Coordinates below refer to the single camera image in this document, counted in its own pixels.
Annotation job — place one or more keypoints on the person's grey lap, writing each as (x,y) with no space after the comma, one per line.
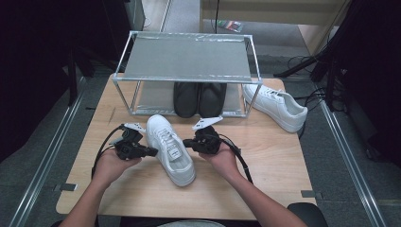
(189,223)

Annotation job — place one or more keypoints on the white sneaker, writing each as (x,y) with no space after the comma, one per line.
(171,151)
(277,105)

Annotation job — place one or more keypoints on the black metal stand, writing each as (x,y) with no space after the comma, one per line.
(73,78)

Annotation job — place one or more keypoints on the grey tape piece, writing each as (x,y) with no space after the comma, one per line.
(65,187)
(311,194)

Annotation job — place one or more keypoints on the metal floor rail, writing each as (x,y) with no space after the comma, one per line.
(47,154)
(350,157)

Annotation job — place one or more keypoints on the person's right hand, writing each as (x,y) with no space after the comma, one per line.
(225,162)

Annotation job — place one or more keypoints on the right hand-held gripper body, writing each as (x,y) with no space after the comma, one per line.
(208,142)

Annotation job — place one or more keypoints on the metal shoe rack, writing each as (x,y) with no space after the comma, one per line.
(189,56)

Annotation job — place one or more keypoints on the beige wooden cabinet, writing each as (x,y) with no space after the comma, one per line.
(271,12)

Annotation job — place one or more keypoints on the colourful packet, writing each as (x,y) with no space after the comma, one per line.
(230,26)

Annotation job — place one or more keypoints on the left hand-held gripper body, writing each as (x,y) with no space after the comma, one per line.
(129,148)

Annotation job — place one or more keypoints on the person's left hand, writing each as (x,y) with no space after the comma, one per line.
(107,167)

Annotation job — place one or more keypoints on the black tripod stand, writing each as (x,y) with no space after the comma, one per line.
(318,60)

